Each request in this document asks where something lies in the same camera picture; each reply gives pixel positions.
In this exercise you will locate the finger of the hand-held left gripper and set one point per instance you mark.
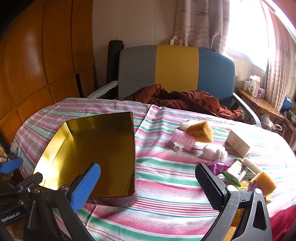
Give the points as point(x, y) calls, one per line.
point(30, 182)
point(10, 165)

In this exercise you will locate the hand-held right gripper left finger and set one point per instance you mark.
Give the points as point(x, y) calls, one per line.
point(85, 185)

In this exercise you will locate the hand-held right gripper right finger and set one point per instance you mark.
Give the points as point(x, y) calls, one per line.
point(210, 185)

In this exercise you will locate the purple wrapper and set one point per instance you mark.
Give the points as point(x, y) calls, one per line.
point(251, 185)
point(216, 167)

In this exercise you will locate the green stick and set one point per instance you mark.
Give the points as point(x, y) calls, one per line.
point(231, 179)

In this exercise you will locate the biscuit packet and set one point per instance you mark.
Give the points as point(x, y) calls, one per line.
point(235, 172)

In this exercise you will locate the gold tin box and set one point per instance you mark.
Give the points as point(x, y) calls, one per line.
point(97, 143)

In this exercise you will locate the white tube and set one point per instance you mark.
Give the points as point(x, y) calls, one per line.
point(251, 165)

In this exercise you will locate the white carton box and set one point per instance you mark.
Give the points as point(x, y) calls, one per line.
point(238, 143)

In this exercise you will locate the pink hair roller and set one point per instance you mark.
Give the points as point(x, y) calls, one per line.
point(182, 139)

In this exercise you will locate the yellow sponge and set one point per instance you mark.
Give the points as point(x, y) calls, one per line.
point(266, 183)
point(201, 132)

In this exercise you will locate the small white fluffy puff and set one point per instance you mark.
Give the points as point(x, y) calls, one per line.
point(185, 125)

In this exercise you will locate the striped tablecloth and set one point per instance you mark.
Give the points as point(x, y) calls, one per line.
point(166, 185)

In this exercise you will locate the white plastic bag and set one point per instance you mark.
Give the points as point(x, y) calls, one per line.
point(267, 120)

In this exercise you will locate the rust brown jacket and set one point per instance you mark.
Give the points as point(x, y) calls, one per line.
point(185, 99)

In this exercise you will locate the wooden side desk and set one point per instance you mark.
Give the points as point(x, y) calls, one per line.
point(254, 100)

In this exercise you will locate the small pink box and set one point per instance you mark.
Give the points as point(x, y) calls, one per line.
point(261, 92)

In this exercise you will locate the wooden wardrobe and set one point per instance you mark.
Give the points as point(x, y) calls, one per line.
point(34, 58)

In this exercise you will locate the blue bag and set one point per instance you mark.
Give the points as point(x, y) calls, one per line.
point(286, 104)

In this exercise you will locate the grey yellow blue chair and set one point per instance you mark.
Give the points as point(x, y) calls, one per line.
point(175, 67)

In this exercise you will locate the pink patterned curtain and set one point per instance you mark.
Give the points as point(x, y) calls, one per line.
point(279, 58)
point(201, 20)

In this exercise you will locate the bright window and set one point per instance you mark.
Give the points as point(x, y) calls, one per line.
point(247, 27)

